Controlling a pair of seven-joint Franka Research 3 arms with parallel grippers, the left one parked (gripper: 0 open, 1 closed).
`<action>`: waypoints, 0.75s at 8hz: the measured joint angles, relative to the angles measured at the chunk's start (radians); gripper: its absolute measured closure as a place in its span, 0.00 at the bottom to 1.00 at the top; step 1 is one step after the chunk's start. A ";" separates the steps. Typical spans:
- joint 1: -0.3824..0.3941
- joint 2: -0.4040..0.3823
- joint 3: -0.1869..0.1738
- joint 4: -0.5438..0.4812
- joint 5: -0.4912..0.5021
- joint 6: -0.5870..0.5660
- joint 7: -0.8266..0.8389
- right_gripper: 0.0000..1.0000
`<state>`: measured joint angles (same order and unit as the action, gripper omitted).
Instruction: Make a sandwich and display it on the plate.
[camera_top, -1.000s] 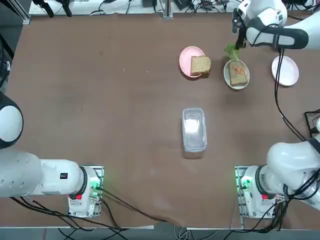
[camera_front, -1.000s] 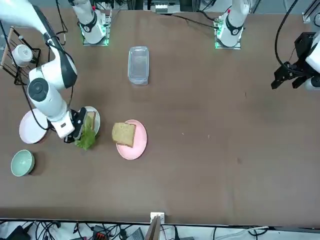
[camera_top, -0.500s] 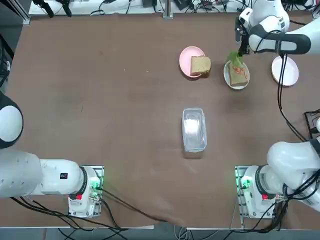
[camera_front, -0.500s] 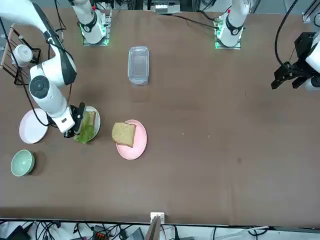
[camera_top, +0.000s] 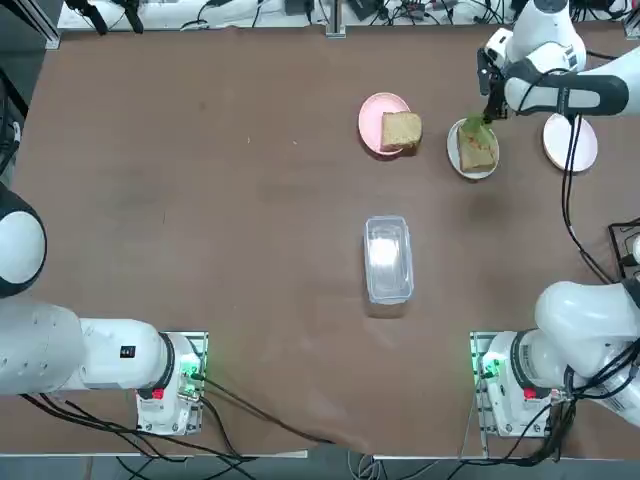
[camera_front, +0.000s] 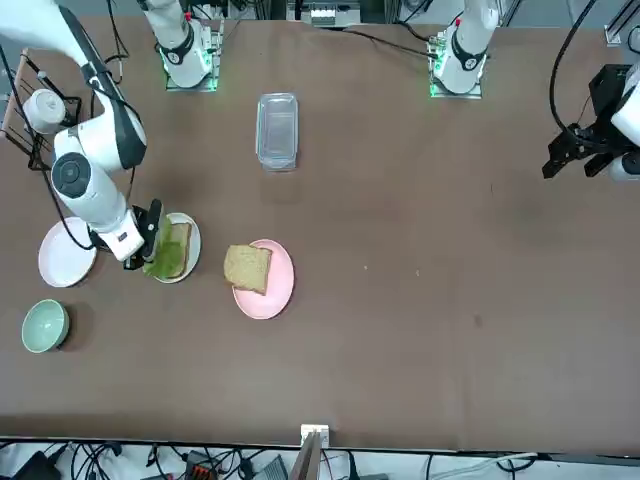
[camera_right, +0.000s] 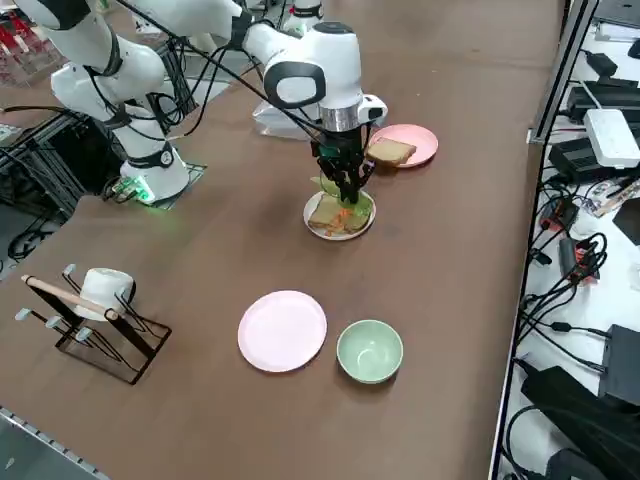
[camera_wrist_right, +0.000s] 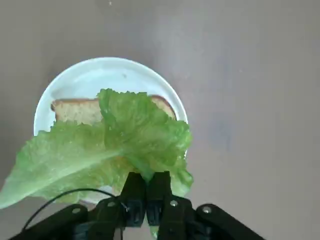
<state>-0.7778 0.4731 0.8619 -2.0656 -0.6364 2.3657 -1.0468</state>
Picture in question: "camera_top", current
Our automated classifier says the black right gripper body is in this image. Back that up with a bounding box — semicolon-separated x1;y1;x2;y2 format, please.
489;64;512;119

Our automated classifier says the green lettuce leaf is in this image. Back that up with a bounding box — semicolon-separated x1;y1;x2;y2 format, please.
459;114;494;144

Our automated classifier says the brown bread slice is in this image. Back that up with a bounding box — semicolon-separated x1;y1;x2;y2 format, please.
380;111;424;154
457;123;499;172

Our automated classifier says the white round plate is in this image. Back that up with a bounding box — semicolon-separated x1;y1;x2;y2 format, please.
542;112;599;174
446;118;501;180

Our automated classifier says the pink plate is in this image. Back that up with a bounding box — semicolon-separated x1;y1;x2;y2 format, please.
357;91;414;157

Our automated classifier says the clear plastic container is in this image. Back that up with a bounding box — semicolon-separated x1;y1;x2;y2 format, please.
363;214;415;306

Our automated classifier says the black tripod leg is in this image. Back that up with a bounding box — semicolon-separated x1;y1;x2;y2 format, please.
118;0;146;34
64;0;109;36

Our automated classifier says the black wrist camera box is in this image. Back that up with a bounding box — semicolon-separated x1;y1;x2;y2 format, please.
475;47;497;97

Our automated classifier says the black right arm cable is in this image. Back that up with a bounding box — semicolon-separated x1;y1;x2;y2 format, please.
514;47;640;416

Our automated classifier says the black wire cup rack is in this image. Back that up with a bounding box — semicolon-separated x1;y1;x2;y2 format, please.
607;218;640;281

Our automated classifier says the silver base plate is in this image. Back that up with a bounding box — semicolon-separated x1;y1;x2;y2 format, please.
158;328;210;436
468;329;554;459

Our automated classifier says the black base cable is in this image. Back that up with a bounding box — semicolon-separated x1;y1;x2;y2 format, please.
199;377;351;449

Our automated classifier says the aluminium frame rail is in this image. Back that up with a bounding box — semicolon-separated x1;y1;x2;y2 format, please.
29;0;63;50

